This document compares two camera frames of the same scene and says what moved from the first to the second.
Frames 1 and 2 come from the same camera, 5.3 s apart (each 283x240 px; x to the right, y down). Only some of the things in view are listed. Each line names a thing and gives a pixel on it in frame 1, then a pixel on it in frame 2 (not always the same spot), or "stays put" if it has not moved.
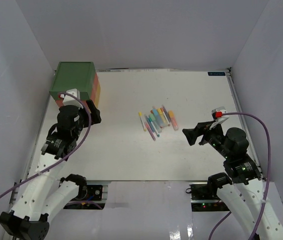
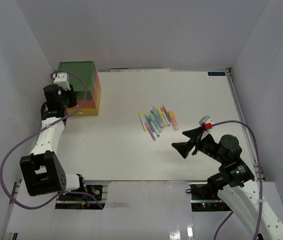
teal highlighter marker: x=157 y=126 stays put
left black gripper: x=95 y=117 to x=71 y=93
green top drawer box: x=80 y=75 stays put
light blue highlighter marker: x=157 y=116 stays put
